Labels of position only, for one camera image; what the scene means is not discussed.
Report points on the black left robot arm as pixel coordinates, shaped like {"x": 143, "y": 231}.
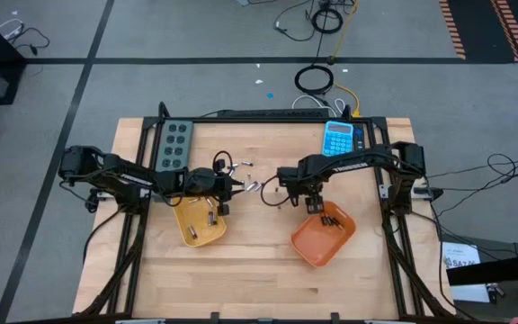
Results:
{"x": 124, "y": 177}

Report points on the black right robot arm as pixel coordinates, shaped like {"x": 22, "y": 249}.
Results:
{"x": 353, "y": 164}

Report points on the grey power strip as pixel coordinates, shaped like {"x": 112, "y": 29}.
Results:
{"x": 175, "y": 144}

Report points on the black table clamp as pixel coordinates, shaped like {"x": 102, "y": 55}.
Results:
{"x": 214, "y": 317}
{"x": 335, "y": 317}

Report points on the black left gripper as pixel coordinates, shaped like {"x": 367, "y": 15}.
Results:
{"x": 222, "y": 184}

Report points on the yellow plastic tray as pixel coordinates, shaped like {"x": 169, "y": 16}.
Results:
{"x": 207, "y": 235}

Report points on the long black box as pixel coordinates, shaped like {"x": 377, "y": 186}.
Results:
{"x": 272, "y": 113}

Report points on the white printed paper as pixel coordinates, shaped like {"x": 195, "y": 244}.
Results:
{"x": 466, "y": 250}

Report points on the small black remote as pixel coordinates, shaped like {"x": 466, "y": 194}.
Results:
{"x": 359, "y": 135}

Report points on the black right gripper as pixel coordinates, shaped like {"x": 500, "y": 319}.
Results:
{"x": 301, "y": 182}

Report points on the black metal table frame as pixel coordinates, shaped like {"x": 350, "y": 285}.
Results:
{"x": 286, "y": 120}

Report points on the dark grey side table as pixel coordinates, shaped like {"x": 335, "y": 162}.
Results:
{"x": 511, "y": 306}

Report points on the black bar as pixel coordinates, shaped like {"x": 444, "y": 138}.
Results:
{"x": 502, "y": 270}

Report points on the blue calculator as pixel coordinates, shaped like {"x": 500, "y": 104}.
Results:
{"x": 337, "y": 137}

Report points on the black mat orange striped edges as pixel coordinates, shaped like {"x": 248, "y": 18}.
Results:
{"x": 479, "y": 27}

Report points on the orange plastic tray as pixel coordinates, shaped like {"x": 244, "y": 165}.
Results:
{"x": 317, "y": 243}

